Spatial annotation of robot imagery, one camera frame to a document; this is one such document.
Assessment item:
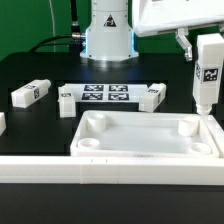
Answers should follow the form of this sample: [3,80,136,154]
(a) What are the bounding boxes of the white fence right bar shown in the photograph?
[202,115,224,158]

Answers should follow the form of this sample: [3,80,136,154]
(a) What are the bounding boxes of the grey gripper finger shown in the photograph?
[175,28,193,61]

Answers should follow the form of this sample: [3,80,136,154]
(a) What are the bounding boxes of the white fiducial marker sheet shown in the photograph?
[65,84,148,103]

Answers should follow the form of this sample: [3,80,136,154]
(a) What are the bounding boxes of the thin white cable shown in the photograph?
[48,0,57,38]

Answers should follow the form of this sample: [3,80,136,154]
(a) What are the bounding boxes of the white desk tabletop tray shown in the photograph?
[70,110,219,158]

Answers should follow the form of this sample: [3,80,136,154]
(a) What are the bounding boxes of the white fence front bar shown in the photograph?
[0,156,224,186]

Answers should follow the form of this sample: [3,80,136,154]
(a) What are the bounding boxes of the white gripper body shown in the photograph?
[132,0,224,37]

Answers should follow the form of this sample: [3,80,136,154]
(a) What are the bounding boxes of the black cable with connector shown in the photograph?
[28,0,88,54]

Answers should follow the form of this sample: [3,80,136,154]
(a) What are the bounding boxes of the white fence left bar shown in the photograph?
[0,112,6,136]

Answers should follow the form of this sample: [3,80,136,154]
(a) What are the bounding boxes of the white fence bar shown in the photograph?
[0,112,6,136]
[0,156,224,186]
[202,115,224,158]

